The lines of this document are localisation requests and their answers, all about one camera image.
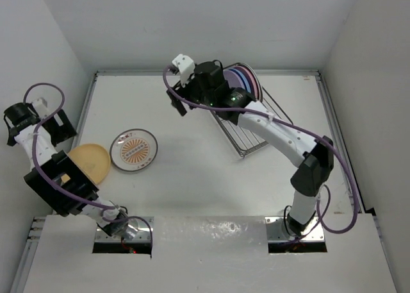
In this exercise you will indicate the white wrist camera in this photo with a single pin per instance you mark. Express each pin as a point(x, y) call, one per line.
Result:
point(41, 107)
point(185, 67)

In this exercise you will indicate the pink plastic plate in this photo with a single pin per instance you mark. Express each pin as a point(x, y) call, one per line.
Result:
point(254, 81)

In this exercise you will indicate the metal base plate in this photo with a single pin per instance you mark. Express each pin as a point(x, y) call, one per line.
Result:
point(132, 231)
point(276, 232)

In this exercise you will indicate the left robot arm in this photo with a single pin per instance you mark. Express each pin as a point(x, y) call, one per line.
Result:
point(53, 175)

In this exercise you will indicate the white plate green rim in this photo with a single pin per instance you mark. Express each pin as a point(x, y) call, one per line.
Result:
point(256, 79)

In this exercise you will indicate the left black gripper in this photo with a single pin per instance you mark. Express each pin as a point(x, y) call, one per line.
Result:
point(65, 131)

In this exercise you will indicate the white front cover board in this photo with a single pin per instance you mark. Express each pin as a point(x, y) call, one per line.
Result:
point(207, 254)

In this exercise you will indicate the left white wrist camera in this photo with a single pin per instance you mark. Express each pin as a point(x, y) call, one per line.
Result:
point(41, 107)

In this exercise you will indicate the blue plastic plate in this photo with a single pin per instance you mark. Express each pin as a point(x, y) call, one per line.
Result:
point(244, 79)

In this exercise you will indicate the purple plastic plate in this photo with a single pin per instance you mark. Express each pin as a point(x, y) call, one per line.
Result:
point(233, 79)

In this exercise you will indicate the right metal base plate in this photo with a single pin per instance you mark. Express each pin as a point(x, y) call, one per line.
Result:
point(276, 232)

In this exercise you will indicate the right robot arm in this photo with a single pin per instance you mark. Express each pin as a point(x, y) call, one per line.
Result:
point(311, 156)

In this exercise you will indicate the white plate orange sunburst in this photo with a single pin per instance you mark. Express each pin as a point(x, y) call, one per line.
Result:
point(133, 150)

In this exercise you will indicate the metal wire dish rack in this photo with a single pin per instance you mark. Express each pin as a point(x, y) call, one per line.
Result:
point(243, 137)

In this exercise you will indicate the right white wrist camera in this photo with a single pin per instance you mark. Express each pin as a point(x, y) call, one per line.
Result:
point(185, 67)

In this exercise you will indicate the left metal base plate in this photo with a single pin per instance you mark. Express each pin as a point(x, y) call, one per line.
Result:
point(132, 231)

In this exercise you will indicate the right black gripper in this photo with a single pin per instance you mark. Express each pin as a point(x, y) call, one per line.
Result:
point(183, 92)

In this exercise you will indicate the yellow plastic plate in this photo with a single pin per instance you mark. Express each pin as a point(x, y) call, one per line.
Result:
point(93, 160)

